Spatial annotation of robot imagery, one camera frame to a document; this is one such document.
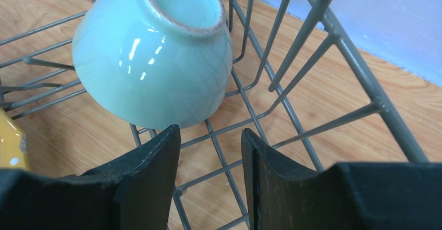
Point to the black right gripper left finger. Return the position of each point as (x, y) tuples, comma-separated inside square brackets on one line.
[(132, 191)]

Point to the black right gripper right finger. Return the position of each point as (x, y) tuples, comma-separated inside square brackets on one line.
[(283, 194)]

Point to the yellow polka dot plate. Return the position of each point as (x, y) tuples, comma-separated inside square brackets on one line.
[(13, 144)]

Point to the grey wire dish rack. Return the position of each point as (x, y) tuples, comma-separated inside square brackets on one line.
[(297, 81)]

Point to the teal and yellow bowls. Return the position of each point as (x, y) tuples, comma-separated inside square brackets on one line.
[(154, 63)]

